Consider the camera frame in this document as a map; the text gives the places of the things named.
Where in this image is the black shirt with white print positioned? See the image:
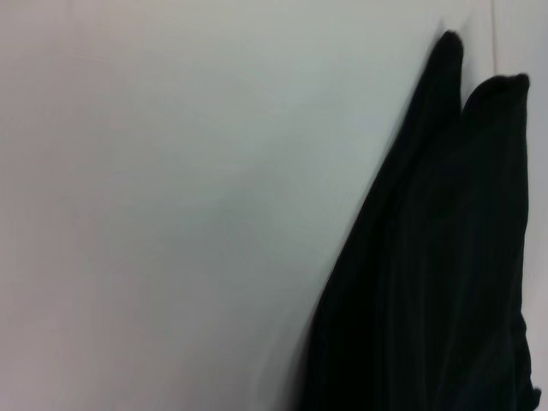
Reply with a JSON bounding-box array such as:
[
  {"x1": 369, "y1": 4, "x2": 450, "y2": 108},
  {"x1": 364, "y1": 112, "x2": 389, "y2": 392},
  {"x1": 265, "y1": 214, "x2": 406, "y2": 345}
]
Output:
[{"x1": 294, "y1": 29, "x2": 544, "y2": 411}]

